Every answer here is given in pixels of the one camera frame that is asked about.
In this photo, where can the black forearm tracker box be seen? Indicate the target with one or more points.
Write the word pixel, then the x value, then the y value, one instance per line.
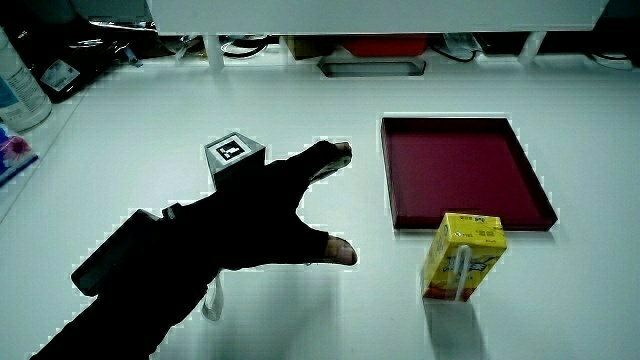
pixel 112 252

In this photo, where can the red plastic box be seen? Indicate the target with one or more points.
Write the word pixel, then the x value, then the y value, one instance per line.
pixel 385 46

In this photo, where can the floral tissue packet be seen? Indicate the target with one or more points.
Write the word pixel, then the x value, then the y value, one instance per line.
pixel 12 152

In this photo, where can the white plastic bottle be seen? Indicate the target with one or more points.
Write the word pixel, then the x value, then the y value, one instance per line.
pixel 17 95

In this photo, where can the dark red tray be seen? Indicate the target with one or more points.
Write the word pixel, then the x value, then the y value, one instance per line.
pixel 460 170

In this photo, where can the grey metal tray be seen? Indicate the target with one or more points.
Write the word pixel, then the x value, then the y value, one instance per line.
pixel 372 67

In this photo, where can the person's left hand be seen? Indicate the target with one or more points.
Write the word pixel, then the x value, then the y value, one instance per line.
pixel 260 215

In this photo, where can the brown cardboard box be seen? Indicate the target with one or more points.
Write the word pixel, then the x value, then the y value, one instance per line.
pixel 307 47

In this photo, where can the yellow ice redtea carton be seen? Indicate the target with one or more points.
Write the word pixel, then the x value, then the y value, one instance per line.
pixel 462 260

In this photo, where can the black bag with white label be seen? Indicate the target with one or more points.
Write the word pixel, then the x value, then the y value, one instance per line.
pixel 75 50

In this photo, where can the white shelf board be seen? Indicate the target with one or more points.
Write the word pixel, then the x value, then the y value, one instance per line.
pixel 375 15

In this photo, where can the white shelf leg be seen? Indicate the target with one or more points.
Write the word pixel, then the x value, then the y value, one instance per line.
pixel 214 52

